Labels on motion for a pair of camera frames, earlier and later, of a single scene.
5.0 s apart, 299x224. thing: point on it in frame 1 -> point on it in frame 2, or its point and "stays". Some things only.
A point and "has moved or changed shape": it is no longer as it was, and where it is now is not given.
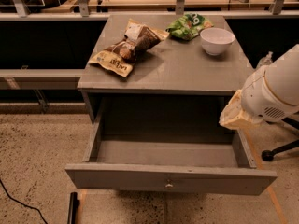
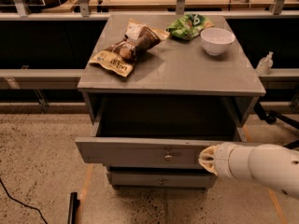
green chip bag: [188, 26] stays
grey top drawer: [167, 144] has moved or changed shape
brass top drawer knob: [168, 186] -> [168, 157]
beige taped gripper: [261, 97] -> [223, 160]
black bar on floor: [75, 203] stays
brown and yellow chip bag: [121, 58] stays
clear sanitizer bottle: [265, 61] stays
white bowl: [216, 40] stays
